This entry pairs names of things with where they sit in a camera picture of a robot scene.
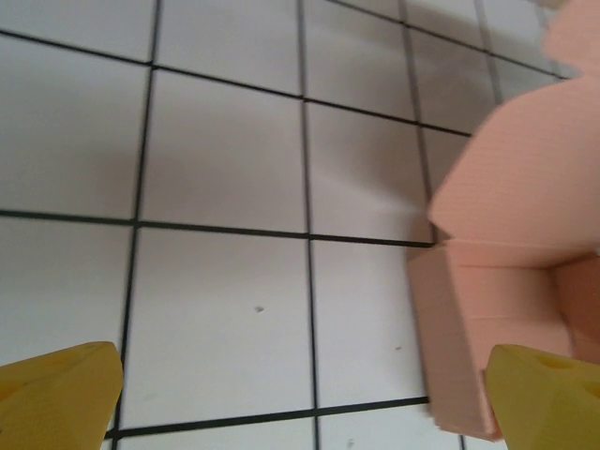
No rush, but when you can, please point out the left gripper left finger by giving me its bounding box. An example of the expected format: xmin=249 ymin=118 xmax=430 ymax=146
xmin=0 ymin=340 xmax=126 ymax=450

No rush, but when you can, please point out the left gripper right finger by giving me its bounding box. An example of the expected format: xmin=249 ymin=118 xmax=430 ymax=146
xmin=485 ymin=344 xmax=600 ymax=450

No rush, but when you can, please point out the pink paper box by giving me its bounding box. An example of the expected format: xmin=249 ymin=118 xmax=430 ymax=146
xmin=405 ymin=0 xmax=600 ymax=444

